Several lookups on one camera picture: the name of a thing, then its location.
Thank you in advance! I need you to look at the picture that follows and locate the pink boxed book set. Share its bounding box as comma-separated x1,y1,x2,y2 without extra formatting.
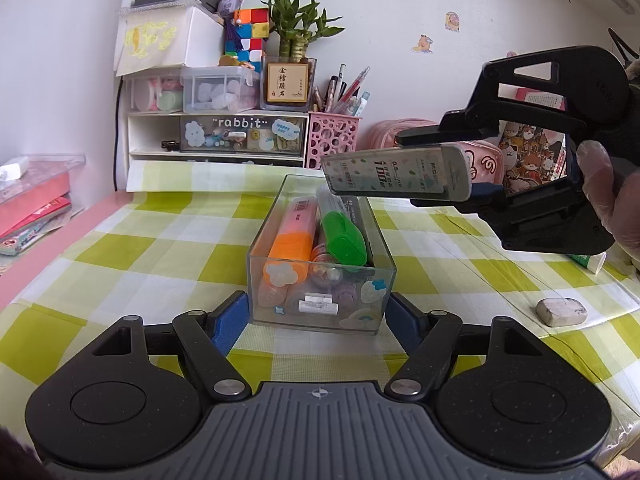
497,87,571,193

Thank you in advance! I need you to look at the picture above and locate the bunch of pens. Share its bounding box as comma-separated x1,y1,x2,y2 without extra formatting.
312,64,372,116

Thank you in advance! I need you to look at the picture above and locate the clear lidded storage box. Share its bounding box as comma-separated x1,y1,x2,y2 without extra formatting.
181,66,261,115

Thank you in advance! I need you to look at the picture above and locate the colourful puzzle cube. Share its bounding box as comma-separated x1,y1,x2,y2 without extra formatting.
224,6,271,67

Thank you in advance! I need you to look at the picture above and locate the short printed purple pen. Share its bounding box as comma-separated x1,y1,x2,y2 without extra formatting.
311,244,346,287

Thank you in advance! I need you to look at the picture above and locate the brown toy figure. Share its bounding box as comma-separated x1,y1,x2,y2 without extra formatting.
218,54,256,71

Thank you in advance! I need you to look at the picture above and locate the red book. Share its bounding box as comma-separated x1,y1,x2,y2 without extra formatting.
0,175,72,241

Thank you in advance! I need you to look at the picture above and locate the black marker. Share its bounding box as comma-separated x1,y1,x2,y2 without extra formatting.
342,196,376,267

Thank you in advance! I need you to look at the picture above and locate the grey lead case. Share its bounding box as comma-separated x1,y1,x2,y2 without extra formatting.
320,142,473,202

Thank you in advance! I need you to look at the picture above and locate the orange highlighter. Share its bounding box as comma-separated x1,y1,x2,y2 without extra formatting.
262,199,321,286

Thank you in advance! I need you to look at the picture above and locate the green label glue stick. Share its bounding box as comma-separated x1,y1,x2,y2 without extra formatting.
567,252,607,275

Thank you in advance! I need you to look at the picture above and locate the illustrated book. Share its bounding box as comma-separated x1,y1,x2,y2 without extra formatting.
0,205,73,258

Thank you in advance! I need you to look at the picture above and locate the bamboo plant in glass vase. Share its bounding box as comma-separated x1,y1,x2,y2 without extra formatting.
260,0,346,112

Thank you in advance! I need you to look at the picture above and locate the green cap highlighter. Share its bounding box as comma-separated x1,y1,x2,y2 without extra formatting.
316,186,368,268

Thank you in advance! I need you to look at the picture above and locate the white charger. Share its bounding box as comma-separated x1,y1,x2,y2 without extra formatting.
0,156,30,181

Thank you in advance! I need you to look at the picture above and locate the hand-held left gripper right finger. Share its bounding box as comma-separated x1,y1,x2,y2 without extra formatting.
384,292,546,403

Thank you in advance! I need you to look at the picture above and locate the clear box with tape rolls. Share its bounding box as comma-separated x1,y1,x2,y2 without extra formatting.
124,75,185,113

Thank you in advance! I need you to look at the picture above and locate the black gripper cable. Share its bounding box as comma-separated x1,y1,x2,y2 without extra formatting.
607,27,640,61

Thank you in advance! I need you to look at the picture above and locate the person's right hand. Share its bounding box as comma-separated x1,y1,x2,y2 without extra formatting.
575,140,640,271

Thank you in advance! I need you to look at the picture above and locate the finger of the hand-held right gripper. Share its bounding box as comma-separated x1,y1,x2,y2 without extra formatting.
410,185,506,213
395,47,586,150

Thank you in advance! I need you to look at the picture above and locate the green checked tablecloth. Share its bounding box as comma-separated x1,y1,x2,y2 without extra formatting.
0,157,640,461

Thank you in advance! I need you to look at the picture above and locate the clear plastic organizer box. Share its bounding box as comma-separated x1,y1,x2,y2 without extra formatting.
247,174,398,337

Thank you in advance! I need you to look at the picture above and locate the white box with yellow print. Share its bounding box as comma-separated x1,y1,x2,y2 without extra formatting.
115,6,226,77

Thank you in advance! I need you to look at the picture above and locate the white eraser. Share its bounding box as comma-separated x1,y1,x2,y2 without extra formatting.
536,297,588,326

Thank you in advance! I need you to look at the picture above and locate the pink perforated pen holder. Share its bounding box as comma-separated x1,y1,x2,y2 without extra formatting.
306,111,362,170

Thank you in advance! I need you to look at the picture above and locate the pink cartoon pencil case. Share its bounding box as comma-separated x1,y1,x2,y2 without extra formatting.
367,119,503,186

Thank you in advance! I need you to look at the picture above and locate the white drawer organizer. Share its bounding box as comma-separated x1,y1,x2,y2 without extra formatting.
126,110,311,168

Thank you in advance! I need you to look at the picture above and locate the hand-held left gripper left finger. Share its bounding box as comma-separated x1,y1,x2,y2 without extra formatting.
95,291,252,403

